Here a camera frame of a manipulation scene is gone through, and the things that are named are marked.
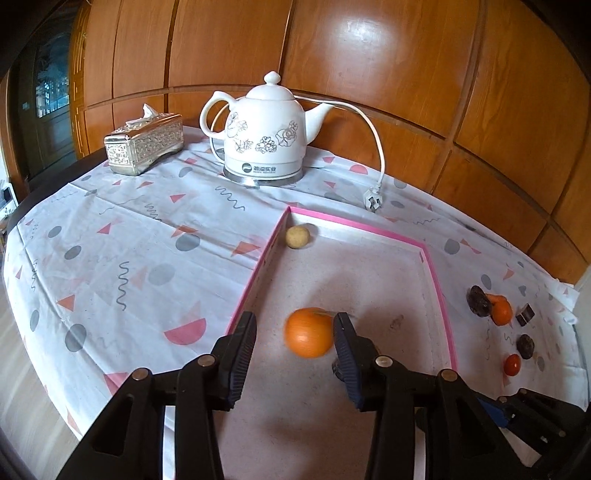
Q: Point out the orange carrot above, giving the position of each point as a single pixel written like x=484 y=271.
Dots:
x=502 y=312

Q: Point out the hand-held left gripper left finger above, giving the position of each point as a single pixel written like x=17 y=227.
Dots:
x=240 y=364

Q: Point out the red tomato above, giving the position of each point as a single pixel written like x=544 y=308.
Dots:
x=511 y=364

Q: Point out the white floral ceramic kettle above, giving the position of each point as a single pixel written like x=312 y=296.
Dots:
x=264 y=134

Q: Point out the silver embossed tissue box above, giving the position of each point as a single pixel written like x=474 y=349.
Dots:
x=143 y=143

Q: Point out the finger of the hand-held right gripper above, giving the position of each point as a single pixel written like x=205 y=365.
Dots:
x=545 y=417
x=495 y=410

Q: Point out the white tissue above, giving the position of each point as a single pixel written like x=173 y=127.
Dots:
x=148 y=113

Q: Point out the dark glass door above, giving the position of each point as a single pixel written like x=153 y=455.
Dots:
x=51 y=87

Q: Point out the pink-rimmed tray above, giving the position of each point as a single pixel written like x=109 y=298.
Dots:
x=300 y=286

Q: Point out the white patterned tablecloth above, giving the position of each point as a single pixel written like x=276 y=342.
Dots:
x=138 y=240

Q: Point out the silver kettle base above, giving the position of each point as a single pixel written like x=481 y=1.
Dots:
x=263 y=179

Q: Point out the small beige round fruit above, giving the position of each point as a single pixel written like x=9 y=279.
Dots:
x=298 y=236

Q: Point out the large orange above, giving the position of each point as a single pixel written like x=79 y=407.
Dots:
x=308 y=333

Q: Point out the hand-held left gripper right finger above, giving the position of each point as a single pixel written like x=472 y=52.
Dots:
x=344 y=355

